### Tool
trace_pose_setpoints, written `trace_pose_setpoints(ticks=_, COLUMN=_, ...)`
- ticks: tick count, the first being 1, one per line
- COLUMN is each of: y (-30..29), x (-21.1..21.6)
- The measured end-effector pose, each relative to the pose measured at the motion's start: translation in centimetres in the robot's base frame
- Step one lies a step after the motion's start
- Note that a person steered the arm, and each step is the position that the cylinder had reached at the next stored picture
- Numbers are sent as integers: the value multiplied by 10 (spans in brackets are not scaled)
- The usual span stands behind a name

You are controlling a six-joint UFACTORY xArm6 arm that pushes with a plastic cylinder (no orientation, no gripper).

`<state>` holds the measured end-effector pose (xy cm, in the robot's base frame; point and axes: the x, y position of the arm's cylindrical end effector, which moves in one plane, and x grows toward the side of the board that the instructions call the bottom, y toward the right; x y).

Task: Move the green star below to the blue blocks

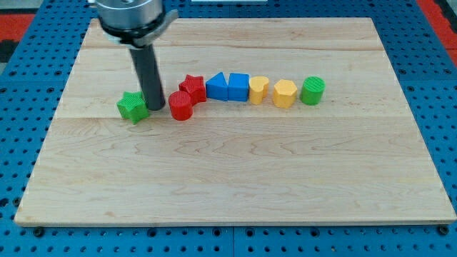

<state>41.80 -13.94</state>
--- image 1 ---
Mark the green cylinder block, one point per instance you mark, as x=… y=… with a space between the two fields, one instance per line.
x=312 y=90

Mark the light wooden board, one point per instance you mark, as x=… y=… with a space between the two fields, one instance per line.
x=356 y=158

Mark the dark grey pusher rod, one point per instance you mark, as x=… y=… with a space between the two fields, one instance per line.
x=147 y=71

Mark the yellow heart block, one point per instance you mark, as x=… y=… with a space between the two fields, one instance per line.
x=258 y=89

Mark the red cylinder block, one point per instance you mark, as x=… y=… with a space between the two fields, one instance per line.
x=181 y=106

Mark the yellow hexagon block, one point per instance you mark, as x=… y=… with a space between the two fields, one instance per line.
x=284 y=94

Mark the blue square block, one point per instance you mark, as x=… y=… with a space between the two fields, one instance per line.
x=238 y=86

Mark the green star block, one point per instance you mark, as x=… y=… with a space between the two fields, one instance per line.
x=133 y=107

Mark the red star block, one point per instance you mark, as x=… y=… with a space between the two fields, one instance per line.
x=194 y=85

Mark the blue triangle block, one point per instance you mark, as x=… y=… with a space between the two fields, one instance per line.
x=217 y=87

